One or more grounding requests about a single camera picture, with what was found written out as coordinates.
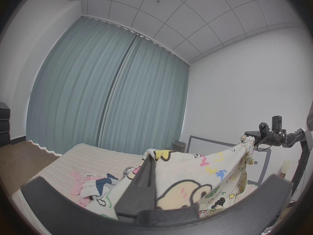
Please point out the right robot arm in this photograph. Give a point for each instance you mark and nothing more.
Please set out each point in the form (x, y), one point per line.
(293, 137)

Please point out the blue-green curtain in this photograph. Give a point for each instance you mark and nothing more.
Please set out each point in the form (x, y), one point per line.
(73, 82)
(146, 94)

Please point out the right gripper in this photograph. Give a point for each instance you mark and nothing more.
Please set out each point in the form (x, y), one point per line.
(265, 139)

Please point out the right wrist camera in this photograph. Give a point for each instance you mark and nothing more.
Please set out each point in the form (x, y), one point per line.
(263, 128)

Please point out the cream cylinder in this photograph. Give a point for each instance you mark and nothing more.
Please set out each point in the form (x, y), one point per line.
(285, 166)

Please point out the white printed pyjama top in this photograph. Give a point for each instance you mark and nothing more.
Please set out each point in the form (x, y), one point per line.
(195, 175)

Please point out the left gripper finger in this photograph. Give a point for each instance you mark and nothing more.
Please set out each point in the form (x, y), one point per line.
(137, 194)

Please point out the bed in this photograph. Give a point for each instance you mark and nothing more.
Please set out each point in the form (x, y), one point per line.
(73, 160)

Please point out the dark chest of drawers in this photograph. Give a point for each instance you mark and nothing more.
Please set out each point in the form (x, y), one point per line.
(3, 126)

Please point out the pile of clothes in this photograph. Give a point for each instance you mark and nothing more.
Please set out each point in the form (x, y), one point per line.
(88, 192)

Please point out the grey bedside table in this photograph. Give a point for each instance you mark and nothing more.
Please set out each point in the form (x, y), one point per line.
(177, 146)

